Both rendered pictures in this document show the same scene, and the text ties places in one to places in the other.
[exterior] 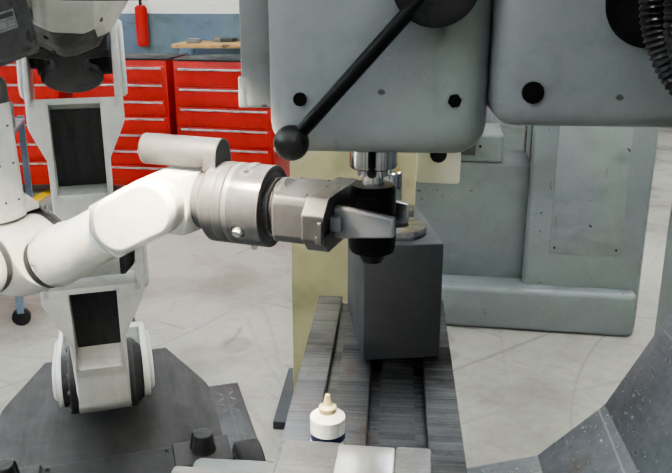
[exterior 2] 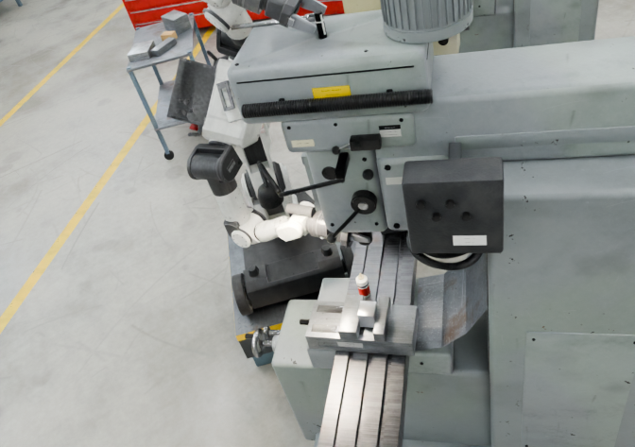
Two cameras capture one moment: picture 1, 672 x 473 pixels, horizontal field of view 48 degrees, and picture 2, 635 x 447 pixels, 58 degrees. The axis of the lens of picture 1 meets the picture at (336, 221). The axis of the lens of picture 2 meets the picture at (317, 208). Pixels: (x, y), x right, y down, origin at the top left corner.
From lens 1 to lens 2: 1.19 m
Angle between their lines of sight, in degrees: 27
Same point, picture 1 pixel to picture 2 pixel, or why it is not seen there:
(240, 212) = (321, 233)
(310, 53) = (333, 214)
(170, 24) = not seen: outside the picture
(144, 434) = (302, 243)
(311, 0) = (330, 203)
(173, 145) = (297, 211)
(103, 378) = not seen: hidden behind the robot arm
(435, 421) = (404, 266)
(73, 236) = (269, 232)
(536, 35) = (394, 214)
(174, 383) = not seen: hidden behind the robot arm
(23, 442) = (254, 250)
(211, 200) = (312, 230)
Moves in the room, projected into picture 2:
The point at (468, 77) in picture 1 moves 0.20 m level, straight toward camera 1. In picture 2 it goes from (379, 217) to (364, 270)
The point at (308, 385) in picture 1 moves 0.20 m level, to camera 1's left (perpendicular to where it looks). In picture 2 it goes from (359, 249) to (309, 253)
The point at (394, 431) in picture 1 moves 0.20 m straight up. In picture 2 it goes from (388, 271) to (382, 232)
